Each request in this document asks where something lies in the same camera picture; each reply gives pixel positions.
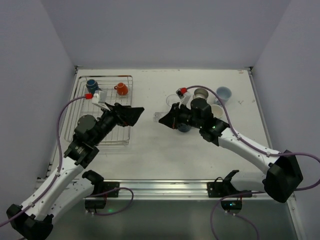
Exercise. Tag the dark blue mug front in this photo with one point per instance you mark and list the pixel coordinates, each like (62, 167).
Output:
(184, 128)

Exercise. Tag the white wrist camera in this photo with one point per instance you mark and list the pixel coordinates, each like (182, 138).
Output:
(184, 96)
(99, 100)

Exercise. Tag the dark blue mug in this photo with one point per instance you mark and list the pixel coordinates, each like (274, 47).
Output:
(184, 128)
(92, 86)

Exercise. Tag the black left controller box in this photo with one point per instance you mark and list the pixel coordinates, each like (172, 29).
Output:
(94, 204)

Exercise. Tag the black controller box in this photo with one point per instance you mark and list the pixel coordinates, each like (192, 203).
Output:
(94, 204)
(232, 206)

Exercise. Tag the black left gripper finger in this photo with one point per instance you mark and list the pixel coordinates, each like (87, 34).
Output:
(130, 115)
(121, 110)

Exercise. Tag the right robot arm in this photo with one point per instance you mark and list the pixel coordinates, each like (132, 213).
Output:
(282, 171)

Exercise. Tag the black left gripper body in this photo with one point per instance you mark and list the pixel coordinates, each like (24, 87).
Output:
(118, 114)

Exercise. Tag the orange ceramic cup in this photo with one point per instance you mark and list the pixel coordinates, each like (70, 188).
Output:
(121, 89)

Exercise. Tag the grey ceramic mug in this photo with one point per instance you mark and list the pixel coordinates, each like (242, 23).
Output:
(224, 93)

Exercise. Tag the black right controller box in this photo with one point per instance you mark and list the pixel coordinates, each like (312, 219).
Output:
(232, 206)

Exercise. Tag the metal wire dish rack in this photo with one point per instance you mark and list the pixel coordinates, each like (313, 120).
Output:
(119, 136)

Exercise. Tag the dark blue mug rear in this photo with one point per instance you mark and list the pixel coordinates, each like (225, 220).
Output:
(92, 86)

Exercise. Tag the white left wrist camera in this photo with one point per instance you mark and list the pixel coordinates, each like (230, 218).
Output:
(99, 100)

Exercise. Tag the aluminium frame rail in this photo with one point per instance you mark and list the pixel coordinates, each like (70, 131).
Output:
(160, 187)

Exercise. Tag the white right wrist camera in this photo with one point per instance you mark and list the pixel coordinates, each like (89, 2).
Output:
(184, 96)

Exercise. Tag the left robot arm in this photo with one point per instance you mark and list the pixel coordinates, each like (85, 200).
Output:
(34, 218)

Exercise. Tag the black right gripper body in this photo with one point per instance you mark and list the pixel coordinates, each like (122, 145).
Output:
(177, 116)

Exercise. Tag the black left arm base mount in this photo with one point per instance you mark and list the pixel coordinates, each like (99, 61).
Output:
(105, 185)

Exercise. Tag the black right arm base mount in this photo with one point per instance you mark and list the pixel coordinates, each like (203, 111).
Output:
(222, 187)

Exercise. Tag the clear plastic cup front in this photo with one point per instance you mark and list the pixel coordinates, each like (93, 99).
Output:
(172, 99)

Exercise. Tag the clear glass cup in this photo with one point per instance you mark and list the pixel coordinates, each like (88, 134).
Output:
(158, 115)

